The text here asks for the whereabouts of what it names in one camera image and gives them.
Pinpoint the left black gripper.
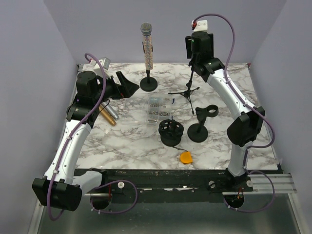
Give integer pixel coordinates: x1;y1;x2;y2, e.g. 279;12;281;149
93;71;139;105

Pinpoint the silver microphone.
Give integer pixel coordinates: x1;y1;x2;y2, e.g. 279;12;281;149
101;101;119;120

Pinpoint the gold microphone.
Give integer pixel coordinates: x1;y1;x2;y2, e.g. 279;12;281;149
99;105;116;126

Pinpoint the black tripod shock mount stand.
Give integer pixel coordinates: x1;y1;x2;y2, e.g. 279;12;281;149
168;55;200;115

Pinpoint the shock mount round base stand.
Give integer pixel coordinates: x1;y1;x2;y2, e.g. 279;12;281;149
158;119;184;147

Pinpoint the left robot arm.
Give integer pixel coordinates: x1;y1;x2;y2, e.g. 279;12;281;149
32;71;139;211

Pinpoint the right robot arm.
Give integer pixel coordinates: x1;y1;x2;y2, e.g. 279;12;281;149
185;31;265;191

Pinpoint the round base stand, glitter mic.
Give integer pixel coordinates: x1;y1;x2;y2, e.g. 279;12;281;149
140;69;158;92

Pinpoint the glitter microphone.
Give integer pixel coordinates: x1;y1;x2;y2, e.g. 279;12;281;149
140;22;153;71

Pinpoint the clear screw organizer box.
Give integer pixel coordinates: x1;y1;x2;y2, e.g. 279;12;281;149
145;95;175;125

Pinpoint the orange tape measure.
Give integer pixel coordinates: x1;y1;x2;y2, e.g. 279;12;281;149
180;151;193;164

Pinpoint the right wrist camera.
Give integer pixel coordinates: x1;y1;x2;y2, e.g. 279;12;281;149
192;19;208;33

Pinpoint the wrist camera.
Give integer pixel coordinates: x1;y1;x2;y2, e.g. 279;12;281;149
192;19;208;33
89;57;112;76

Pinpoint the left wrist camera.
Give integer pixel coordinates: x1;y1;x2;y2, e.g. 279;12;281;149
89;57;112;76

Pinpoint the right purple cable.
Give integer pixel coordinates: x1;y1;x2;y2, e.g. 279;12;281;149
192;13;276;213

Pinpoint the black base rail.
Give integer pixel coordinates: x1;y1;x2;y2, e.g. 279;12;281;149
85;168;296;207

